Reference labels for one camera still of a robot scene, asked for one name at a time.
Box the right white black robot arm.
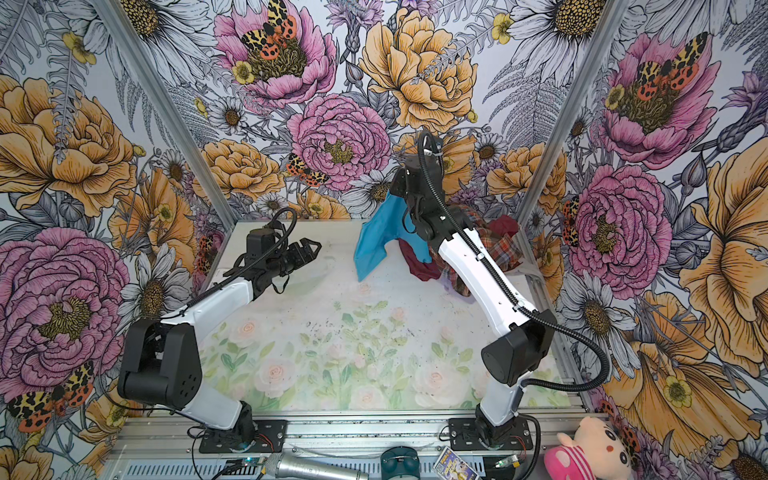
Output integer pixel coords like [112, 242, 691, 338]
[353, 154, 554, 448]

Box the pink white plush toy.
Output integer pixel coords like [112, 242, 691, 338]
[544, 417, 632, 480]

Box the silver microphone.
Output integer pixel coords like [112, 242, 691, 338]
[263, 453, 369, 480]

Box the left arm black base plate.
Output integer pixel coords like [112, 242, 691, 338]
[199, 419, 288, 454]

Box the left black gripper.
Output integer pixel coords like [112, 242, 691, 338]
[267, 237, 322, 276]

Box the red plaid cloth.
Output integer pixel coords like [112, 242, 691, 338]
[431, 205, 522, 297]

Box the teal blue cloth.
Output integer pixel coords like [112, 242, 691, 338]
[353, 194, 432, 282]

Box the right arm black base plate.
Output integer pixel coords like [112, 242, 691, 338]
[448, 416, 534, 452]

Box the dark green round device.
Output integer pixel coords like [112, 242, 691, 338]
[380, 446, 421, 480]

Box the small green circuit board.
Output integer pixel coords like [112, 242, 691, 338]
[494, 454, 521, 469]

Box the dark red cloth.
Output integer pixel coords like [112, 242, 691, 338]
[398, 215, 520, 282]

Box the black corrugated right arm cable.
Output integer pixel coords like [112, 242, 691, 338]
[416, 130, 611, 394]

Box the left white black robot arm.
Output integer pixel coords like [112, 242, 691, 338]
[117, 238, 321, 436]

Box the aluminium front rail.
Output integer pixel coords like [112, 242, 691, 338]
[104, 407, 601, 460]

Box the colourful card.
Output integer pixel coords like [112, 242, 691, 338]
[432, 446, 480, 480]

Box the aluminium right corner post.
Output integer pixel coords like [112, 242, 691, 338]
[517, 0, 630, 226]

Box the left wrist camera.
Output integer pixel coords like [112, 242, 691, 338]
[245, 227, 276, 261]

